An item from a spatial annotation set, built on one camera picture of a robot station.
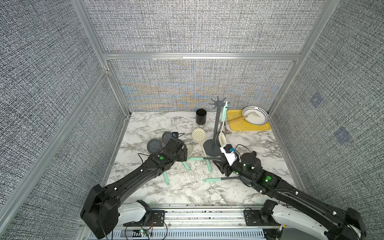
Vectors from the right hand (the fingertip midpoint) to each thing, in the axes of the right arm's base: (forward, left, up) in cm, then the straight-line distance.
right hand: (217, 154), depth 74 cm
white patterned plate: (+37, -35, -20) cm, 55 cm away
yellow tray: (+36, -25, -22) cm, 49 cm away
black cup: (+38, +6, -13) cm, 41 cm away
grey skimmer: (+20, +29, -15) cm, 39 cm away
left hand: (+6, +18, -7) cm, 20 cm away
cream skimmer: (+24, +8, -19) cm, 32 cm away
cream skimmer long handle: (+15, -6, -9) cm, 18 cm away
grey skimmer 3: (-6, +5, -20) cm, 22 cm away
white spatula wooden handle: (+42, -32, -18) cm, 56 cm away
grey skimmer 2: (+8, -1, -20) cm, 21 cm away
